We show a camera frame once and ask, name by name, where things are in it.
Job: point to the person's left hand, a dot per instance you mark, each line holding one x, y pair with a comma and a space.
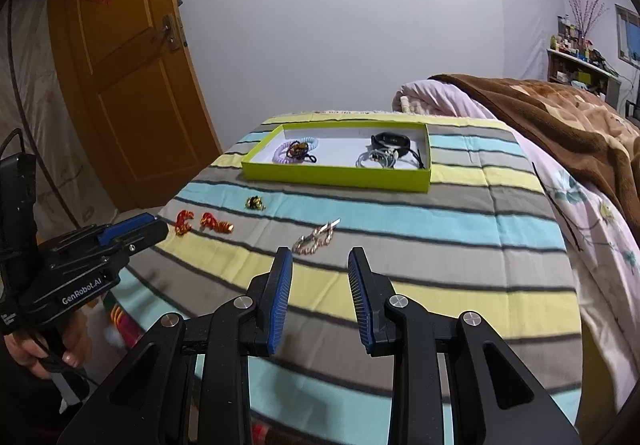
35, 350

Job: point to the black wrist band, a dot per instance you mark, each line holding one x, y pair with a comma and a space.
392, 141

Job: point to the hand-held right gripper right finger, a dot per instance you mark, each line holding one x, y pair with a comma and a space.
362, 305

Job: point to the small gold green hair clip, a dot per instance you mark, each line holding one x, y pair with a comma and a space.
255, 202

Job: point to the black chair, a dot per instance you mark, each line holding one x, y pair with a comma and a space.
634, 110

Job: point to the brown fleece blanket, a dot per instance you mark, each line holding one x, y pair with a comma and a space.
565, 120

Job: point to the vase of pink branches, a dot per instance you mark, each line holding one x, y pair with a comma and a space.
585, 15

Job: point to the cluttered white shelf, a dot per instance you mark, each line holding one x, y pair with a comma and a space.
580, 65

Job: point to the wooden door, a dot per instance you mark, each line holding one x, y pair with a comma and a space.
135, 90

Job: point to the green shallow cardboard box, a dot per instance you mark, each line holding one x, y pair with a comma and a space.
335, 172

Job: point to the red gold hair clip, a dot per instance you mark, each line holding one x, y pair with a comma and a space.
184, 221
216, 224

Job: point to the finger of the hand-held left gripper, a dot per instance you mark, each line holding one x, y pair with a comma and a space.
125, 229
147, 237

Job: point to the barred window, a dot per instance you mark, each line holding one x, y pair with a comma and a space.
629, 35

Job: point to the pink floral quilt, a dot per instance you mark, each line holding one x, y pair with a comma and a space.
595, 245

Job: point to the metal door lock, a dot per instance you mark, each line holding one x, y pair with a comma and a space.
170, 32

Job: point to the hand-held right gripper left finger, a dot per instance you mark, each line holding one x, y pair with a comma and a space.
280, 305

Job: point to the striped bed sheet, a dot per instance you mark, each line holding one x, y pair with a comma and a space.
450, 245

